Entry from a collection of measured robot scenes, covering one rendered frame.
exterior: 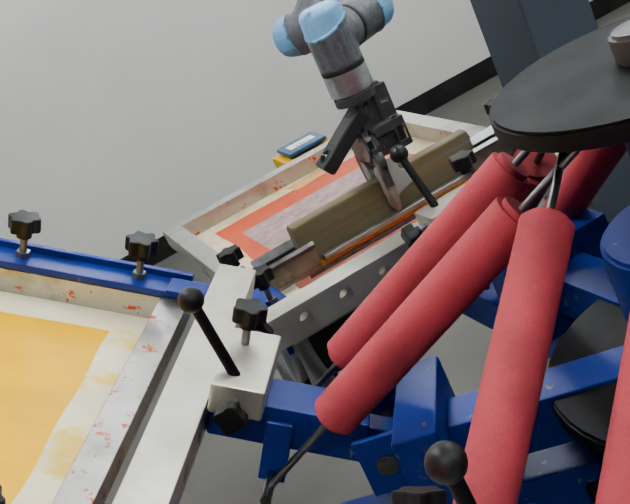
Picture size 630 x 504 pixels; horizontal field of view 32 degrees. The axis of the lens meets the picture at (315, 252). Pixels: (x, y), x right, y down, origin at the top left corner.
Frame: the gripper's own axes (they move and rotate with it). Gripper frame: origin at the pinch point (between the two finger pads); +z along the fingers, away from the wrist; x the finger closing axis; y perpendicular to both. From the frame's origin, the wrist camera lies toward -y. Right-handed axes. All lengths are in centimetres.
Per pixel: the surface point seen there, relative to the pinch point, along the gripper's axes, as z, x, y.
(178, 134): 48, 367, 38
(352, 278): -2.5, -26.7, -18.5
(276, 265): -1.6, -3.7, -23.0
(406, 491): -20, -106, -43
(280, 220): 5.3, 37.2, -9.8
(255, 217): 5.3, 47.2, -12.0
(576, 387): -1, -78, -16
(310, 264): 1.5, -2.8, -17.6
